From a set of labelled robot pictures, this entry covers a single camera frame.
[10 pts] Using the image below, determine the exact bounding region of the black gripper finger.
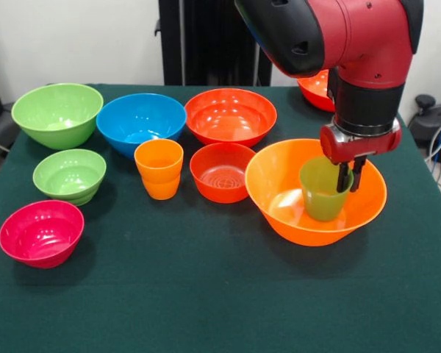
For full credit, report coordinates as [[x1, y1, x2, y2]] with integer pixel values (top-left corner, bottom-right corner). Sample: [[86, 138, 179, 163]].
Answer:
[[337, 162, 351, 194], [351, 155, 368, 192]]

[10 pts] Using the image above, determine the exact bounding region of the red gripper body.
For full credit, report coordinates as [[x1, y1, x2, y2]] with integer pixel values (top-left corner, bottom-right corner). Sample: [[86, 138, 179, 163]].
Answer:
[[319, 119, 404, 165]]

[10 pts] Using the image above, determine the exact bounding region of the green cup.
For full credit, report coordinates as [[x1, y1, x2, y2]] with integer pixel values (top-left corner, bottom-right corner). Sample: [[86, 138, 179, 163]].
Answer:
[[298, 156, 355, 222]]

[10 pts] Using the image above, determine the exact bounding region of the large orange bowl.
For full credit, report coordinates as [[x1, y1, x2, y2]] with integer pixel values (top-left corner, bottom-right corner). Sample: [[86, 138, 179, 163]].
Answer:
[[244, 138, 388, 247]]

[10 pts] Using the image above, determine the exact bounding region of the large red bowl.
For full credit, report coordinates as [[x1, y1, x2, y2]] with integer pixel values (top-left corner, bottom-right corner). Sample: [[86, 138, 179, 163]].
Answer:
[[184, 87, 278, 147], [296, 68, 336, 113]]

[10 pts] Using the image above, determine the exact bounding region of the small red bowl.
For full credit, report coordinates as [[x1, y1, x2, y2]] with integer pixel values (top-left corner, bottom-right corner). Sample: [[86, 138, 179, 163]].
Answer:
[[189, 142, 258, 204]]

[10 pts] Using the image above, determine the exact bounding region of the dark green table cloth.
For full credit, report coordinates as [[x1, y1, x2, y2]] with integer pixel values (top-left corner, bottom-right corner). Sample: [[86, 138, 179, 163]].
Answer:
[[0, 83, 441, 353]]

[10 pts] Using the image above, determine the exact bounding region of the orange cup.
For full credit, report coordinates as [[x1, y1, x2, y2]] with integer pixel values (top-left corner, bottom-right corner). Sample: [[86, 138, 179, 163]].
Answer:
[[133, 138, 184, 202]]

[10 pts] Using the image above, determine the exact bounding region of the blue bowl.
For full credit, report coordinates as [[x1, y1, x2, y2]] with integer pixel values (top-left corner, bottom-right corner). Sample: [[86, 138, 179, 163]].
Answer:
[[96, 93, 187, 159]]

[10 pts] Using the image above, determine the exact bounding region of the small green bowl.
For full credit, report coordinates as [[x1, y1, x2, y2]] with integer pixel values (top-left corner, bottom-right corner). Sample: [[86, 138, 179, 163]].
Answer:
[[32, 149, 107, 207]]

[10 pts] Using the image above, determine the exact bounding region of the large green bowl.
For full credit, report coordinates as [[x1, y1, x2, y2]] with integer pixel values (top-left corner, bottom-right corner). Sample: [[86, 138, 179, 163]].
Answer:
[[10, 82, 104, 151]]

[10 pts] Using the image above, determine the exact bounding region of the pink bowl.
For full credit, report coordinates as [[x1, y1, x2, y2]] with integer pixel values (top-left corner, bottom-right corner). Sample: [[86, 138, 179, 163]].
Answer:
[[0, 199, 85, 270]]

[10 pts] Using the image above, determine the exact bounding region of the white and blue cable bundle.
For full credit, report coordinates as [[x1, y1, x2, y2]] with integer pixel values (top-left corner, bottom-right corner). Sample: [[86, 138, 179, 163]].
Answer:
[[424, 114, 441, 199]]

